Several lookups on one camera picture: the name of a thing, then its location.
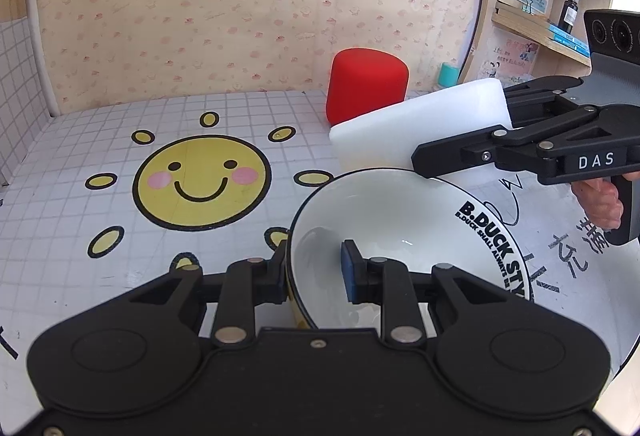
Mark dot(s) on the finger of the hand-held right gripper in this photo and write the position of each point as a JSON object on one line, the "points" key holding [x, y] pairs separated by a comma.
{"points": [[535, 91], [450, 156]]}

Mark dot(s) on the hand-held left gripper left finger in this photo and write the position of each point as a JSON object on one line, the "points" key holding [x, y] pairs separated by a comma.
{"points": [[272, 276]]}

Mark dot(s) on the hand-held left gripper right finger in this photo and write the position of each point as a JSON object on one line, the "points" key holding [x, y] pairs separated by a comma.
{"points": [[350, 273]]}

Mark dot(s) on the white sponge block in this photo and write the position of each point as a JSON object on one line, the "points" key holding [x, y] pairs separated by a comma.
{"points": [[410, 131]]}

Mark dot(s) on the white bowl with black text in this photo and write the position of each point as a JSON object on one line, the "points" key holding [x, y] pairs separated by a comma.
{"points": [[400, 216]]}

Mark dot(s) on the person's right hand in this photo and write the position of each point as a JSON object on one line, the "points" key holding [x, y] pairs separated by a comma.
{"points": [[602, 203]]}

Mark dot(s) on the cartoon figure sticker sheet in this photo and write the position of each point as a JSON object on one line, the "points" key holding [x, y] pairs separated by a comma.
{"points": [[510, 58]]}

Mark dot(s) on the blue books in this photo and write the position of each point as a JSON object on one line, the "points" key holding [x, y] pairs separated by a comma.
{"points": [[570, 41]]}

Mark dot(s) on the teal small cup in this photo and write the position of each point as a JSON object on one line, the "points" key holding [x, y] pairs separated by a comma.
{"points": [[447, 73]]}

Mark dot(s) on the dark dropper bottle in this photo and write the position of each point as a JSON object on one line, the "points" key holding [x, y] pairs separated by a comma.
{"points": [[567, 13]]}

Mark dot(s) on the red cylindrical cup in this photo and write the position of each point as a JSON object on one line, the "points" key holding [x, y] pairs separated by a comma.
{"points": [[365, 81]]}

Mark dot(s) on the wooden wall shelf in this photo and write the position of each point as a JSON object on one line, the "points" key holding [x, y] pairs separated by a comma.
{"points": [[520, 26]]}

